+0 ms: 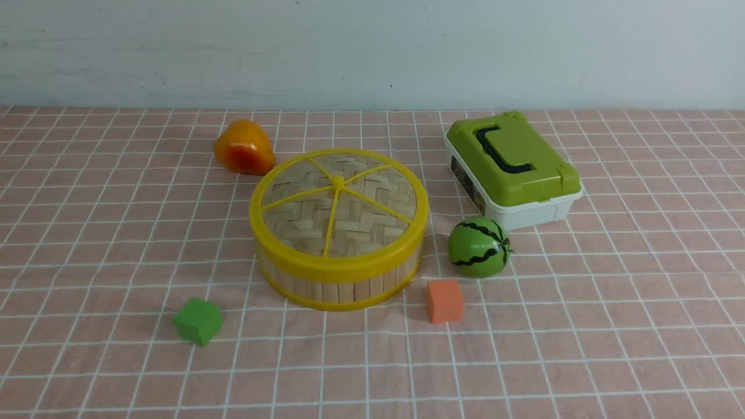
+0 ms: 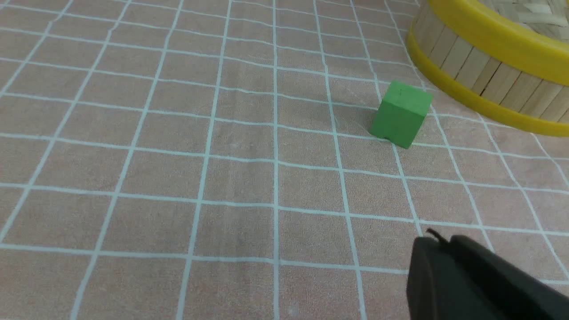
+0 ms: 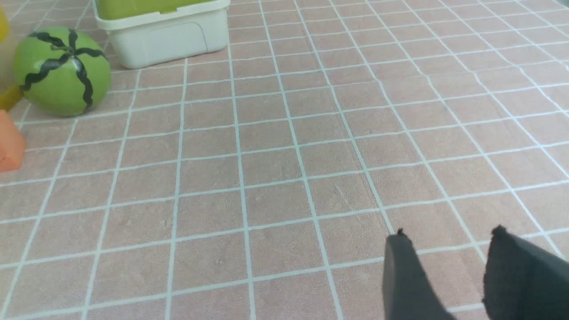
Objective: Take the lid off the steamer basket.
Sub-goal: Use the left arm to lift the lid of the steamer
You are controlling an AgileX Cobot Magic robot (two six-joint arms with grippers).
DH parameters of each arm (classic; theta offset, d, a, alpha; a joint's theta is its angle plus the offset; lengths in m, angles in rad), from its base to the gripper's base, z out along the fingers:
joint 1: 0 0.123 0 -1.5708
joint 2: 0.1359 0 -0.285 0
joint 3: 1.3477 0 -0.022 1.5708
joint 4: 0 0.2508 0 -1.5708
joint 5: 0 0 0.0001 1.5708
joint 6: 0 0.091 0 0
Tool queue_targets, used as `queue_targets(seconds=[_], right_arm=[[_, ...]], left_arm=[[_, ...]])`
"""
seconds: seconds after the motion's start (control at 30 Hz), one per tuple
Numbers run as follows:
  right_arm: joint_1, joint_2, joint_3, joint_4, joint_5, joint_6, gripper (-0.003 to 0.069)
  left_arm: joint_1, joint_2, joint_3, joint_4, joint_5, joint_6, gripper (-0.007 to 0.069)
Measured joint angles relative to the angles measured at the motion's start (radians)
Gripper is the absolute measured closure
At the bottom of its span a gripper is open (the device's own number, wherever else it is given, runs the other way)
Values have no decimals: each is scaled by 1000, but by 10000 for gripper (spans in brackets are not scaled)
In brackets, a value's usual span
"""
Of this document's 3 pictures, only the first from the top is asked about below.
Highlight yellow rimmed bamboo steamer lid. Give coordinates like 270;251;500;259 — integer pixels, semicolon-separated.
249;148;428;283

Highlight bamboo steamer basket yellow rims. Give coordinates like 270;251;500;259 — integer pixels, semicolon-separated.
256;244;423;312

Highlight green striped toy watermelon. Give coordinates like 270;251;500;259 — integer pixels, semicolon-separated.
448;216;513;278

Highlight orange foam cube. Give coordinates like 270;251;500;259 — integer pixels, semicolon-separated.
425;279;464;324

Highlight orange yellow toy mango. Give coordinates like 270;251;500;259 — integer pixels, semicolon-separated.
213;119;276;176

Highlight green white plastic storage box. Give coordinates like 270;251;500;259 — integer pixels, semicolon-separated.
445;111;584;231

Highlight green foam cube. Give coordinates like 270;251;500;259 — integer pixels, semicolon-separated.
173;297;223;347

